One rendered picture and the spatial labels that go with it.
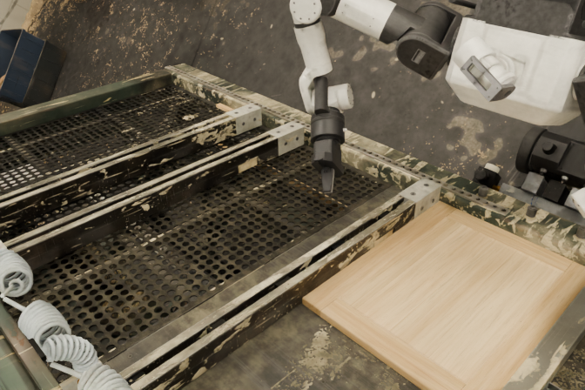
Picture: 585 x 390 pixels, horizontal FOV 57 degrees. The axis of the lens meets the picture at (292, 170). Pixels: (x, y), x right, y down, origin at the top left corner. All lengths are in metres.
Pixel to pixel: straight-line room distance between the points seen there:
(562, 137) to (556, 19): 1.22
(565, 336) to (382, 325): 0.36
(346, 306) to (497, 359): 0.32
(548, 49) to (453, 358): 0.63
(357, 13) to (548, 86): 0.44
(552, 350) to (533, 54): 0.58
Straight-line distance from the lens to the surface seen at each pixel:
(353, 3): 1.28
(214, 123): 1.92
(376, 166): 1.71
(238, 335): 1.15
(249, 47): 3.61
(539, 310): 1.33
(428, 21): 1.30
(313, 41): 1.35
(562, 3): 1.16
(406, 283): 1.31
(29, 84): 5.17
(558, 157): 2.29
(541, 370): 1.18
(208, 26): 3.98
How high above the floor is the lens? 2.37
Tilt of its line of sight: 52 degrees down
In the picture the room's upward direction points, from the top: 64 degrees counter-clockwise
